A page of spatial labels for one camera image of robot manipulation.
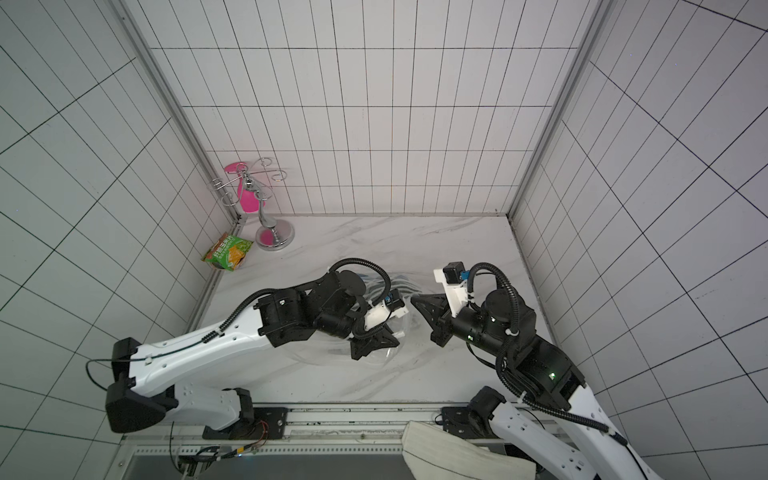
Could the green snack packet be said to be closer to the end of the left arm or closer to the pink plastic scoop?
the pink plastic scoop

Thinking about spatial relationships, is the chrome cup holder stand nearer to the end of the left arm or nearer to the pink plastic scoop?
the pink plastic scoop

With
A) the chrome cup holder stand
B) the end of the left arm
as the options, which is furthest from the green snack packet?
the end of the left arm

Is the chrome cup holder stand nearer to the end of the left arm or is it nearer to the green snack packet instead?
the green snack packet

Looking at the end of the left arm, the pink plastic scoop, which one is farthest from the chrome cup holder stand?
the end of the left arm

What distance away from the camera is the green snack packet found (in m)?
1.00
